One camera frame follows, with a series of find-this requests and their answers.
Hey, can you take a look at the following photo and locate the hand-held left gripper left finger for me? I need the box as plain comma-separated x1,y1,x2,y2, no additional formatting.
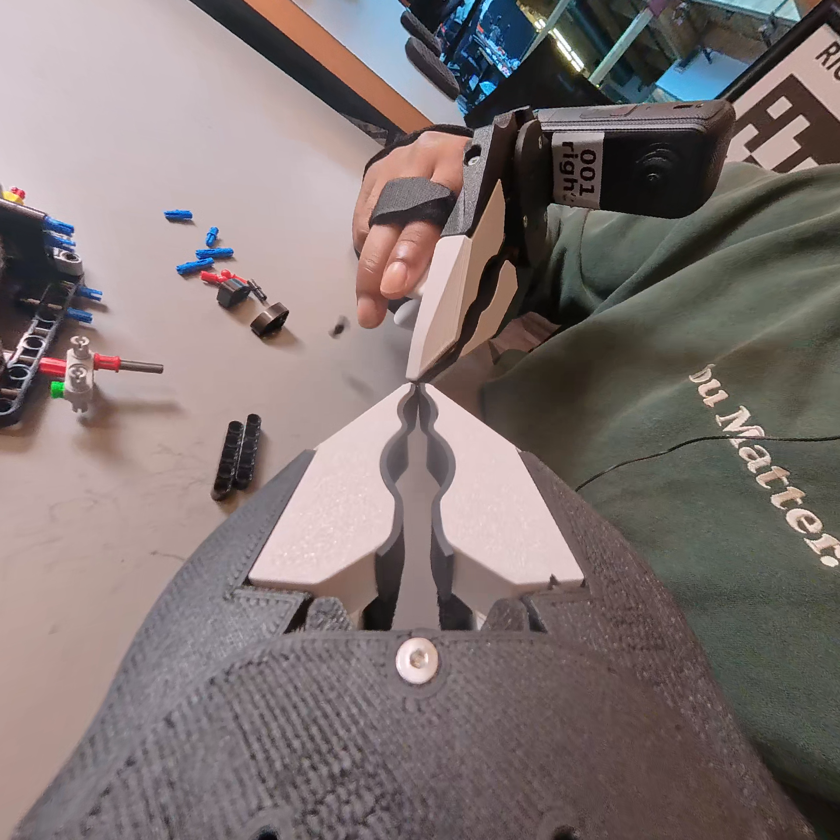
248,384,417,626

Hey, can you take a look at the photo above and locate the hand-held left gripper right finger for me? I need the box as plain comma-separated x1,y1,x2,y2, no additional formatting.
417,384,586,623

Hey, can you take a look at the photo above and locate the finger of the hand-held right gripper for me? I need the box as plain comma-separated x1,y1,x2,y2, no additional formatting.
407,180,509,383
427,259,521,383

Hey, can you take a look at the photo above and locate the black double lego beam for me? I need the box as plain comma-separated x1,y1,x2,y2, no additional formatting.
210,413,263,503

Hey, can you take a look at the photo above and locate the black rounded lego beam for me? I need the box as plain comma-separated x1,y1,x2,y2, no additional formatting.
249,302,291,339

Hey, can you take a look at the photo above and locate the lego car chassis assembly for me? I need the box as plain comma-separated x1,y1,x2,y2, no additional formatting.
0,184,165,431

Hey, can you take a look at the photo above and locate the black framed white sign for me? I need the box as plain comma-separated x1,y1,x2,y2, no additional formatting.
718,0,840,177

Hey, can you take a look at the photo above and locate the green sweatshirt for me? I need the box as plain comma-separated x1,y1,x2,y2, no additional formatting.
478,161,840,840

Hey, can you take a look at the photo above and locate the black rubber tire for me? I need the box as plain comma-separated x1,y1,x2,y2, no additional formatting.
400,8,442,42
405,36,462,101

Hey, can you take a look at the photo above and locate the orange edged table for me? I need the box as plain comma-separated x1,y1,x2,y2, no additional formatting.
187,0,434,142

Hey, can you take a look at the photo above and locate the black cable with round plug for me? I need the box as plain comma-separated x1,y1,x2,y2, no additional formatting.
575,417,840,492

